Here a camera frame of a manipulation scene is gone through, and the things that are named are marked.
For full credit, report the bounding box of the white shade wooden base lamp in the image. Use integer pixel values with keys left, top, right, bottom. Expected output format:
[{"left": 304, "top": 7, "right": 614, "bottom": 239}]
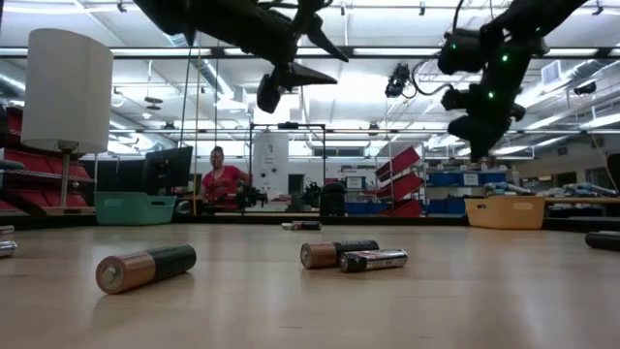
[{"left": 19, "top": 27, "right": 115, "bottom": 217}]

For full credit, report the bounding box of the blue storage bin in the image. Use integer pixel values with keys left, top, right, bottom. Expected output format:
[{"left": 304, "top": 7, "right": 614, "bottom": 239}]
[{"left": 345, "top": 201, "right": 383, "bottom": 216}]

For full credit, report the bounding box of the black overhead light crossbar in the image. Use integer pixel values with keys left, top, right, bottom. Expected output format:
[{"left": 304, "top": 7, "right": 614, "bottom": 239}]
[{"left": 0, "top": 46, "right": 620, "bottom": 61}]

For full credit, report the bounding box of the red bin shelf rack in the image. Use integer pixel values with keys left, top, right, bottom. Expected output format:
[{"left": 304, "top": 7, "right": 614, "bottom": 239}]
[{"left": 0, "top": 104, "right": 96, "bottom": 217}]

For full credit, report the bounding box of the tilted red bin rack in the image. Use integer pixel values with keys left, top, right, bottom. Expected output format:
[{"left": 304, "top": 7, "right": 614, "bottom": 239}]
[{"left": 374, "top": 145, "right": 426, "bottom": 219}]

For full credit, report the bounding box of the black silver printed battery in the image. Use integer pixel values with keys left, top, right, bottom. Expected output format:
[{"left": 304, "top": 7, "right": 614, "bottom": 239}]
[{"left": 338, "top": 248, "right": 410, "bottom": 274}]

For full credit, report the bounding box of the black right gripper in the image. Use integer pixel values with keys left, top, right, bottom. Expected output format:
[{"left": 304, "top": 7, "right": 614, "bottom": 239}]
[{"left": 440, "top": 81, "right": 528, "bottom": 163}]

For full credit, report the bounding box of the distant black rig frame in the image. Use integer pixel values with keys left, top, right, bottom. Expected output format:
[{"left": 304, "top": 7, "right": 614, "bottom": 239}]
[{"left": 248, "top": 121, "right": 327, "bottom": 215}]

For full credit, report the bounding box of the white pillar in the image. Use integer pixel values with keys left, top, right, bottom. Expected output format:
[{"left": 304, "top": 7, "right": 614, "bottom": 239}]
[{"left": 253, "top": 132, "right": 291, "bottom": 196}]

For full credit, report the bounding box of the teal plastic bin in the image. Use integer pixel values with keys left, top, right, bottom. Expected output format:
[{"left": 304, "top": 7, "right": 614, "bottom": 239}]
[{"left": 93, "top": 191, "right": 178, "bottom": 228}]

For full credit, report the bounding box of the black ceiling speaker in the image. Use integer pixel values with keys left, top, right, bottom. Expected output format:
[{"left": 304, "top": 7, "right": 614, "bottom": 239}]
[{"left": 573, "top": 80, "right": 599, "bottom": 97}]

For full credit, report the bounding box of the person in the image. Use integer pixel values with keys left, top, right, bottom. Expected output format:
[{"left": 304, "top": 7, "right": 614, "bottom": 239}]
[{"left": 196, "top": 145, "right": 251, "bottom": 210}]

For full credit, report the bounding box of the black chair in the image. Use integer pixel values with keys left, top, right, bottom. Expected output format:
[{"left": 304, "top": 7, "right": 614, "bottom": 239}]
[{"left": 319, "top": 180, "right": 348, "bottom": 218}]

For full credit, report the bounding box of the blue bin shelf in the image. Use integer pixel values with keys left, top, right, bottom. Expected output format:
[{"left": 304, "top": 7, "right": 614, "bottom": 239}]
[{"left": 424, "top": 168, "right": 509, "bottom": 216}]

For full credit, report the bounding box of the wooden side table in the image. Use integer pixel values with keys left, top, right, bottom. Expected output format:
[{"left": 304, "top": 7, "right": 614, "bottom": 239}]
[{"left": 544, "top": 195, "right": 620, "bottom": 218}]

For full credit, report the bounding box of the white air vent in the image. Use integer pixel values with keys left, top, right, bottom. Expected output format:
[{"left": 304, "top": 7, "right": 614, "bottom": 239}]
[{"left": 541, "top": 59, "right": 564, "bottom": 87}]

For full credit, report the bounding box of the yellow rope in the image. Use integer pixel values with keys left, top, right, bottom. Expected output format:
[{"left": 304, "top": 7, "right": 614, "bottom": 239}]
[{"left": 192, "top": 48, "right": 202, "bottom": 215}]

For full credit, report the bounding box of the yellow plastic bin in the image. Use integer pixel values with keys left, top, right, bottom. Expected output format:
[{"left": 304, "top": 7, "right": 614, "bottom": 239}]
[{"left": 463, "top": 194, "right": 547, "bottom": 231}]

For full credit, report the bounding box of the black computer monitor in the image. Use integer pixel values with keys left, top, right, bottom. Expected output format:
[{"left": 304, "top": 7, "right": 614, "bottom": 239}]
[{"left": 140, "top": 145, "right": 195, "bottom": 197}]

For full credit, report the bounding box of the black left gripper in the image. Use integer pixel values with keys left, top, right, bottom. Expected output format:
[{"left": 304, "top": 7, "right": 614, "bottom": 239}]
[{"left": 256, "top": 0, "right": 350, "bottom": 115}]

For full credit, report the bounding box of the grey blue bundle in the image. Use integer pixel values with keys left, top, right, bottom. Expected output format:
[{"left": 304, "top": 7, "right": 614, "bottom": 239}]
[
  {"left": 483, "top": 180, "right": 534, "bottom": 198},
  {"left": 563, "top": 180, "right": 619, "bottom": 198}
]

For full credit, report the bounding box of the black hanging camera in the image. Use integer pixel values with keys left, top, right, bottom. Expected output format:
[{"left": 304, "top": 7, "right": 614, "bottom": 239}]
[{"left": 385, "top": 62, "right": 413, "bottom": 99}]

